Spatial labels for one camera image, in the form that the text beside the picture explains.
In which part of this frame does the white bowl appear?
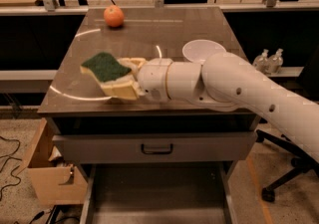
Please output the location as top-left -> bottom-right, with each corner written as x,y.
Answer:
182,39 -> 225,65

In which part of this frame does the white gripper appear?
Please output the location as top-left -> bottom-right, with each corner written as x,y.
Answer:
101,58 -> 172,103

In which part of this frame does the clear bottle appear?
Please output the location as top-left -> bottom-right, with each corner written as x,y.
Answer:
266,49 -> 283,74
252,49 -> 268,73

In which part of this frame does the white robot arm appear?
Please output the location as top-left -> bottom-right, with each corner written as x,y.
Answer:
100,52 -> 319,161

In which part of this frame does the black office chair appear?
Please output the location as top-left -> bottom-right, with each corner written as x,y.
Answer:
255,129 -> 319,203

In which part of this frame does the clear bottle left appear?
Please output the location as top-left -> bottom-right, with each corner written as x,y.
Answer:
252,49 -> 268,73

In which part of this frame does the cardboard box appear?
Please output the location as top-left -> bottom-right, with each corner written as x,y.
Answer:
16,119 -> 88,206

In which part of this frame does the orange fruit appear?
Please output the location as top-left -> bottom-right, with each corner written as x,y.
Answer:
104,5 -> 125,27

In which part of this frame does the green and yellow sponge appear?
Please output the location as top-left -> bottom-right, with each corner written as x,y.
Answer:
80,52 -> 132,83

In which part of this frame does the open grey middle drawer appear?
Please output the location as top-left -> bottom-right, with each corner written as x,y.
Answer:
80,162 -> 239,224

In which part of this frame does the black floor cable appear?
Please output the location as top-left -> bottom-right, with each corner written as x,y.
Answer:
0,134 -> 24,202

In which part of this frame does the closed grey drawer with handle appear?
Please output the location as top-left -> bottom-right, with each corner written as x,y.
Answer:
53,131 -> 256,164

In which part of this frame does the grey drawer cabinet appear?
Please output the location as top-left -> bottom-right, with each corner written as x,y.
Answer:
37,5 -> 273,224

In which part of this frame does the clear bottle right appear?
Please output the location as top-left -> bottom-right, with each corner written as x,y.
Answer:
266,49 -> 283,74

